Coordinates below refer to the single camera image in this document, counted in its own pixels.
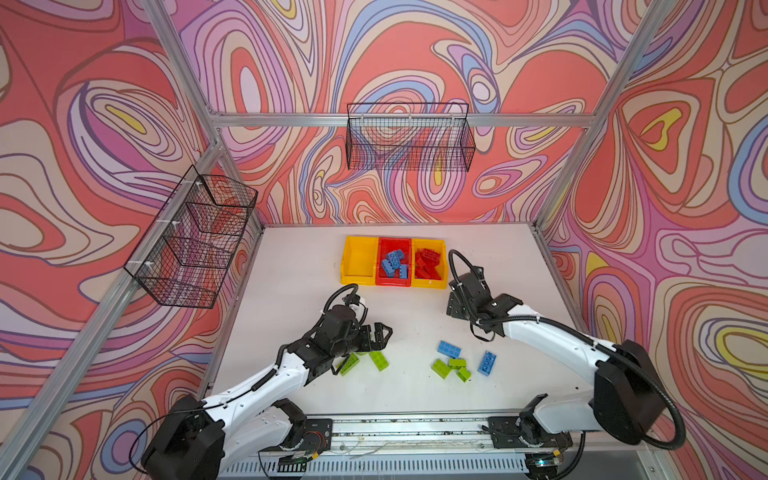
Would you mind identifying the green lego brick right small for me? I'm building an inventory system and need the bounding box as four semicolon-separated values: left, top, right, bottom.
448;358;467;370

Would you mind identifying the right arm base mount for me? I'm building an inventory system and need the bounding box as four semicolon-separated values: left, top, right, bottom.
482;416;573;450

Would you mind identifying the green lego brick far left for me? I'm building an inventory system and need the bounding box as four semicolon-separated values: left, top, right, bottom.
339;353;360;376

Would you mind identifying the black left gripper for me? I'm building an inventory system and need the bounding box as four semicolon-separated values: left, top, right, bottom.
329;323;394;361

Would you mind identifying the green lego brick middle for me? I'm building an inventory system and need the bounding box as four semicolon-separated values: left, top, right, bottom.
369;351;389;372

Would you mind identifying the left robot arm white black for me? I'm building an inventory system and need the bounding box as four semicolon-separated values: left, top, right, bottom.
132;284;393;479

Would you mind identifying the black wire basket wall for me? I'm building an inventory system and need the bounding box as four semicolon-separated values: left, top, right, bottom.
123;166;258;309
345;101;476;172

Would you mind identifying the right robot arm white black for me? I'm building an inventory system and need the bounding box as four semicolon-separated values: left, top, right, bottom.
446;249;687;451

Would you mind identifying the yellow plastic bin right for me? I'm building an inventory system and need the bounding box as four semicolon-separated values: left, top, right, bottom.
411;238;449;289

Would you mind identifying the black wire basket back wall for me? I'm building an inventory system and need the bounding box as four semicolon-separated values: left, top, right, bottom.
345;101;476;172

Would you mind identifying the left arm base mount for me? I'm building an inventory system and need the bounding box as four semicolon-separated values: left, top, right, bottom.
266;418;333;456

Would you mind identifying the pile of red legos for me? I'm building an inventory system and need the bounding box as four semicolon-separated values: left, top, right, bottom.
415;248;442;281

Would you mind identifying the yellow plastic bin left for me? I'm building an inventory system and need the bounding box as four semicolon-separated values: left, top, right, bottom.
340;236;379;286

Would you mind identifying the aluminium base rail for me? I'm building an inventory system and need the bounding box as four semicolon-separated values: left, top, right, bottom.
220;411;676;479

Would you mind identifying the red plastic bin middle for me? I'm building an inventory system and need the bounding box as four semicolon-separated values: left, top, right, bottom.
375;237;412;287

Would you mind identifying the yellow plastic bin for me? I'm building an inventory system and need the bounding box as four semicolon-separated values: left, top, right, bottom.
340;236;379;286
411;238;449;289

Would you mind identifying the green lego brick right lower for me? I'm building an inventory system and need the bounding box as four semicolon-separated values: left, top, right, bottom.
456;367;472;382

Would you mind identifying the black wire basket left wall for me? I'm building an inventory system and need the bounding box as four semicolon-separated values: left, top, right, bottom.
123;166;258;309

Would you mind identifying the green lego brick right large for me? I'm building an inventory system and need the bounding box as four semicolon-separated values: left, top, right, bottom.
431;359;452;379

